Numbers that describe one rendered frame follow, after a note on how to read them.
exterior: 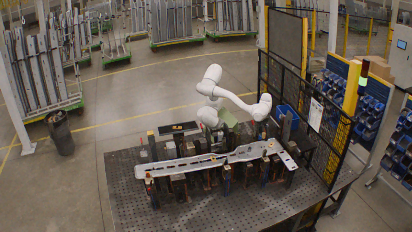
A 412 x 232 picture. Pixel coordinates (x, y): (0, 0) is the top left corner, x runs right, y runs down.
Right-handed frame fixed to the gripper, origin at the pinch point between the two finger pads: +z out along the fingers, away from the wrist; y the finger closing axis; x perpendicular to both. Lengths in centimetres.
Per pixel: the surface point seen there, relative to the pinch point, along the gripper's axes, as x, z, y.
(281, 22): 152, -60, -217
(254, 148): -7.3, 13.1, -0.9
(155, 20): -26, 3, -700
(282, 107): 45, 0, -40
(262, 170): -8.3, 20.1, 22.8
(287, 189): 15, 42, 40
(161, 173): -94, 13, 6
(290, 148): 23.5, 10.1, 16.7
